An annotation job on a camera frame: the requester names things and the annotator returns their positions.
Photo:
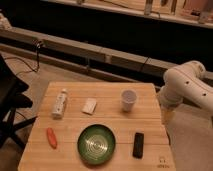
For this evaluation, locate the long metal rail beam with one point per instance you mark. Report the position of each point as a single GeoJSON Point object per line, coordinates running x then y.
{"type": "Point", "coordinates": [95, 61]}

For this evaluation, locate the wooden shelf with items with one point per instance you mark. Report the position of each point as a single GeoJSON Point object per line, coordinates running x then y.
{"type": "Point", "coordinates": [200, 11]}

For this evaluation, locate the white plastic bottle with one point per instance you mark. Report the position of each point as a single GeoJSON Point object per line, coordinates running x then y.
{"type": "Point", "coordinates": [59, 105]}

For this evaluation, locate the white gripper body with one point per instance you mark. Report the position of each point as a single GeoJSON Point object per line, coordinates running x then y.
{"type": "Point", "coordinates": [167, 115]}

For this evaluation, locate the white paper cup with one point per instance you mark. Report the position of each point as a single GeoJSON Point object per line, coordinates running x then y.
{"type": "Point", "coordinates": [128, 99]}

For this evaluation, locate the green ceramic bowl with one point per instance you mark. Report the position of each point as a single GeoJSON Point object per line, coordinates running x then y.
{"type": "Point", "coordinates": [96, 144]}

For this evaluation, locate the black rectangular remote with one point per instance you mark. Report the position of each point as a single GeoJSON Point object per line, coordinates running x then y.
{"type": "Point", "coordinates": [138, 145]}

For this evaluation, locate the orange carrot toy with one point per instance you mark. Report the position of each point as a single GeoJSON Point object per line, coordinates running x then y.
{"type": "Point", "coordinates": [51, 138]}

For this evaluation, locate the black office chair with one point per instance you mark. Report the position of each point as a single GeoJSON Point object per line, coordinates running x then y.
{"type": "Point", "coordinates": [11, 98]}

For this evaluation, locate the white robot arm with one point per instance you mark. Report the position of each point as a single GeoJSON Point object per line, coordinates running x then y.
{"type": "Point", "coordinates": [184, 81]}

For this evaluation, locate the white rectangular block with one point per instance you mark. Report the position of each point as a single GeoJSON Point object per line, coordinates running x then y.
{"type": "Point", "coordinates": [89, 106]}

